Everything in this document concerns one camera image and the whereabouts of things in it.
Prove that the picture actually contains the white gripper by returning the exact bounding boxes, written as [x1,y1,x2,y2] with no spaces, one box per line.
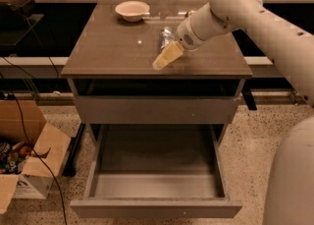
[152,14,210,70]

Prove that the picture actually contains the open cardboard box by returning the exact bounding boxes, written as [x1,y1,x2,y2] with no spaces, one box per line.
[0,100,71,214]

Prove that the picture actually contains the grey drawer cabinet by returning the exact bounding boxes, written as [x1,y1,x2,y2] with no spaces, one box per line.
[62,0,252,138]

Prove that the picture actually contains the items inside cardboard box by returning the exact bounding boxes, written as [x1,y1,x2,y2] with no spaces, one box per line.
[0,141,32,174]

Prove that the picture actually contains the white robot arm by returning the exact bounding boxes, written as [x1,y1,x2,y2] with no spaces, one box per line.
[153,0,314,225]

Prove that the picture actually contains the black cable on floor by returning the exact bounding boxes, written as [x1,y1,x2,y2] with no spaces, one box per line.
[0,55,69,225]

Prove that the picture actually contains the silver blue redbull can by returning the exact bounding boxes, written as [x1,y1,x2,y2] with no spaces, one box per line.
[160,27,175,50]

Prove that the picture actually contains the closed grey top drawer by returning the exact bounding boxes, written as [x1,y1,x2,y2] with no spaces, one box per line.
[74,96,239,124]

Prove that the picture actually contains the black device on shelf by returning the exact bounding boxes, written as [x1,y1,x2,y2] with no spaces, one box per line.
[0,0,43,49]

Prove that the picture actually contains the open grey middle drawer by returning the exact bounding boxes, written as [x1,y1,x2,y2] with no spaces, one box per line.
[71,125,242,218]

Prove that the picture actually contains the white ceramic bowl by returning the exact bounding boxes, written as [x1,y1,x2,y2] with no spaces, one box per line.
[115,1,150,23]

